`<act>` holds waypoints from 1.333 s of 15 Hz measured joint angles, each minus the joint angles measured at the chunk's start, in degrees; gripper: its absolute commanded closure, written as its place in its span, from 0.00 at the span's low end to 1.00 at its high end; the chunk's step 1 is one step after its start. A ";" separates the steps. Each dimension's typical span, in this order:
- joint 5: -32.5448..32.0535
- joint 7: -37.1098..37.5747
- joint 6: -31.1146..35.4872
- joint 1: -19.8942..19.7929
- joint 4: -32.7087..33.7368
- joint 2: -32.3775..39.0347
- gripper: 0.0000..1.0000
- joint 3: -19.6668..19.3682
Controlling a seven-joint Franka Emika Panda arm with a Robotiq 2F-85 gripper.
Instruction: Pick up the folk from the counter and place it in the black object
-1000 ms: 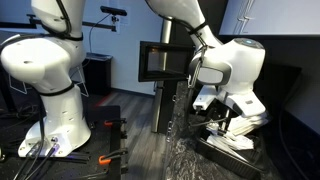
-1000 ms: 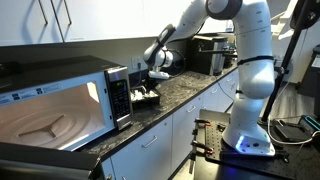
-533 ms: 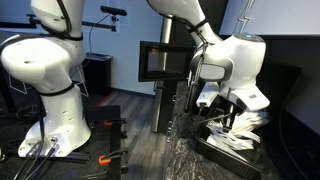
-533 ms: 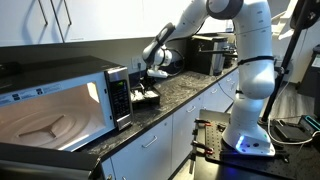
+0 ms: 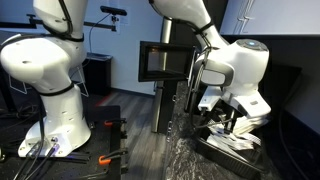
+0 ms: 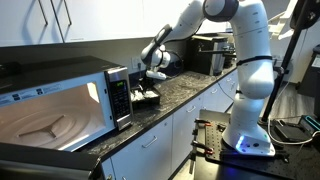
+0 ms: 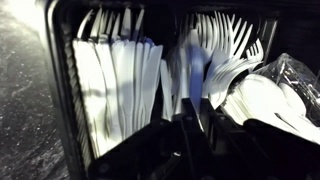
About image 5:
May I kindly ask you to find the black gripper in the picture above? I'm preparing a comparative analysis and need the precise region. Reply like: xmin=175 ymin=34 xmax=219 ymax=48
xmin=208 ymin=99 xmax=242 ymax=135

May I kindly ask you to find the white cutlery packet pile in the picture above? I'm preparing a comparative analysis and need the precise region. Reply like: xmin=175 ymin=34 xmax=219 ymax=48
xmin=208 ymin=114 xmax=271 ymax=152

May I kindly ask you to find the black plastic tray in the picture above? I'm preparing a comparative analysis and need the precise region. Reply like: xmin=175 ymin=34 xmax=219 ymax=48
xmin=194 ymin=124 xmax=266 ymax=180

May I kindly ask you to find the black waste bin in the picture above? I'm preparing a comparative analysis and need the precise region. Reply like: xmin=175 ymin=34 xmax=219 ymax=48
xmin=83 ymin=52 xmax=114 ymax=97

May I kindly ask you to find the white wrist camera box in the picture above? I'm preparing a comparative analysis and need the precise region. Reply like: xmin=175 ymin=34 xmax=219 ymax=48
xmin=197 ymin=87 xmax=222 ymax=113

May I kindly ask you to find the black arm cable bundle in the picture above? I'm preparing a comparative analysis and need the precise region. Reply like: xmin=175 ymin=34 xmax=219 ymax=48
xmin=189 ymin=46 xmax=215 ymax=134

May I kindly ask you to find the steel vertical post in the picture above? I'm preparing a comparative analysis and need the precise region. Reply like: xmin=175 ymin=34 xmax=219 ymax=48
xmin=151 ymin=15 xmax=178 ymax=134

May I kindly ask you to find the white wall cabinet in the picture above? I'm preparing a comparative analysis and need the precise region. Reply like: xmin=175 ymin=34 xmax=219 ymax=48
xmin=218 ymin=0 xmax=320 ymax=37

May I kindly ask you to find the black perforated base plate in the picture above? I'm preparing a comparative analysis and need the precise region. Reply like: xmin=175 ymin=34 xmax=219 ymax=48
xmin=0 ymin=104 xmax=123 ymax=180

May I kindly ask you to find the black camera on mount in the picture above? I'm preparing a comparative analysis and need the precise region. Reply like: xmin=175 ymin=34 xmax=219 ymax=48
xmin=99 ymin=5 xmax=128 ymax=17

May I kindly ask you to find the black mounting rail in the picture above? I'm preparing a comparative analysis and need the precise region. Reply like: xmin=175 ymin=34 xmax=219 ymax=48
xmin=0 ymin=13 xmax=118 ymax=33

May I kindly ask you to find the black base cable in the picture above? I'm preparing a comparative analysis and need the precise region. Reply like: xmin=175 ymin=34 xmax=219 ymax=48
xmin=24 ymin=143 xmax=61 ymax=180
xmin=13 ymin=141 xmax=44 ymax=180

